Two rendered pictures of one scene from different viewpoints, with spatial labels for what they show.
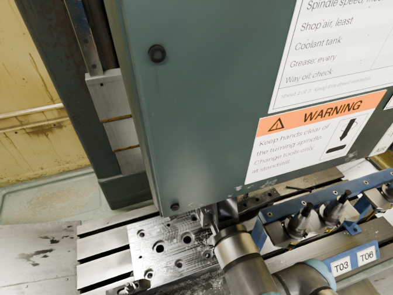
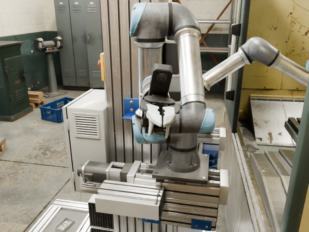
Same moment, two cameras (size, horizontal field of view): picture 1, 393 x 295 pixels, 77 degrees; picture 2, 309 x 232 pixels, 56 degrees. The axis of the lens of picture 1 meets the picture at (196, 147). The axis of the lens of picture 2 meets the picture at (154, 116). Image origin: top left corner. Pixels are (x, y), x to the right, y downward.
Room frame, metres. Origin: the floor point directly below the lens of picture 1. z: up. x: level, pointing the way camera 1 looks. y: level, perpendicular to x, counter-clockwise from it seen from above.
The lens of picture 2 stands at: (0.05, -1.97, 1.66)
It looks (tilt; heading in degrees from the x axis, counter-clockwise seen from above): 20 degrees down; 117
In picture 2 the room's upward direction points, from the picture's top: straight up
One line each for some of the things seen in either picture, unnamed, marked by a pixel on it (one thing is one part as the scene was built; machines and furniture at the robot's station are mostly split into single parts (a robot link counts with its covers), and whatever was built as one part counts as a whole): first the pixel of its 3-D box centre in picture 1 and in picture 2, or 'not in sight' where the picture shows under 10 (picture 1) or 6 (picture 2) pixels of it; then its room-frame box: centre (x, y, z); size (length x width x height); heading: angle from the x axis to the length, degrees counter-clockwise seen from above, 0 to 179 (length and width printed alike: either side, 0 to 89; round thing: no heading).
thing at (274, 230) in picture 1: (277, 234); not in sight; (0.29, -0.21, 1.21); 0.07 x 0.05 x 0.01; 19
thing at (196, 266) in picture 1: (173, 245); not in sight; (0.36, 0.08, 0.97); 0.29 x 0.23 x 0.05; 109
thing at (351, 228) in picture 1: (365, 203); not in sight; (0.48, -0.61, 1.05); 0.10 x 0.05 x 0.30; 19
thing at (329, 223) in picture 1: (330, 215); not in sight; (0.34, -0.37, 1.21); 0.06 x 0.06 x 0.03
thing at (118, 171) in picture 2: not in sight; (108, 173); (-0.68, -1.02, 0.95); 0.28 x 0.13 x 0.09; 16
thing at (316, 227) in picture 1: (313, 222); not in sight; (0.32, -0.31, 1.21); 0.07 x 0.05 x 0.01; 19
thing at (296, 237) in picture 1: (295, 227); not in sight; (0.31, -0.26, 1.21); 0.06 x 0.06 x 0.03
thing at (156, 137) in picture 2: not in sight; (159, 122); (-0.32, -1.22, 1.34); 0.11 x 0.08 x 0.11; 30
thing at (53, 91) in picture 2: not in sight; (50, 66); (-4.50, 2.26, 0.57); 0.47 x 0.37 x 1.14; 76
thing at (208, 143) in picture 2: not in sight; (191, 136); (-0.49, -0.45, 0.95); 0.40 x 0.13 x 0.09; 16
